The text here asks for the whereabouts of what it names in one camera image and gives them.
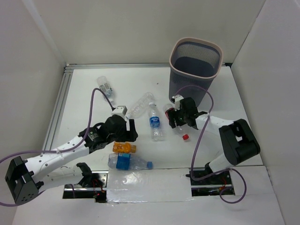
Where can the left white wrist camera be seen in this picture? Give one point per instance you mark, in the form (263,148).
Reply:
(121,111)

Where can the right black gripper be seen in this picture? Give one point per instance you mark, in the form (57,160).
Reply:
(172,115)

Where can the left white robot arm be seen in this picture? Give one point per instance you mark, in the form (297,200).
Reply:
(28,178)

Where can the aluminium frame rail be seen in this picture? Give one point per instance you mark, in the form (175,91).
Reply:
(78,106)

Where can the clear unlabelled plastic bottle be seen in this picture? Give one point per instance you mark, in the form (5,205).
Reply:
(140,106)

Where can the silver tape sheet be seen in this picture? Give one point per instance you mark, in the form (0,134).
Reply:
(148,186)

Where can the small orange juice bottle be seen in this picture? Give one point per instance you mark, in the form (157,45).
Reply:
(123,147)

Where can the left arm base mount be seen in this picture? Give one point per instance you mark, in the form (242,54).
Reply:
(95,190)

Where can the crushed bottle blue label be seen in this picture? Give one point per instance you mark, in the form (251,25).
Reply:
(126,161)

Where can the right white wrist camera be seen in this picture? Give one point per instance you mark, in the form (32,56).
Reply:
(176,101)

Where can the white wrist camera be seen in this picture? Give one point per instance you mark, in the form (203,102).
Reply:
(176,101)
(121,111)

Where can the red label water bottle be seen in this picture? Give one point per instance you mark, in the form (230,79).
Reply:
(179,131)

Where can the clear bottle green label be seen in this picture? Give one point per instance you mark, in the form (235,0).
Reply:
(105,86)

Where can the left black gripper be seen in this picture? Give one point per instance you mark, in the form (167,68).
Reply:
(131,130)

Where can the blue label water bottle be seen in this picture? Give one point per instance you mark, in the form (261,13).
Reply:
(156,131)

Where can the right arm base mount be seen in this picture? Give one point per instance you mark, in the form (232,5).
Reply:
(212,186)

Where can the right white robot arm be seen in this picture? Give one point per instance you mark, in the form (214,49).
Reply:
(238,141)

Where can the grey mesh waste bin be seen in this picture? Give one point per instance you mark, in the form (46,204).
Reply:
(194,64)

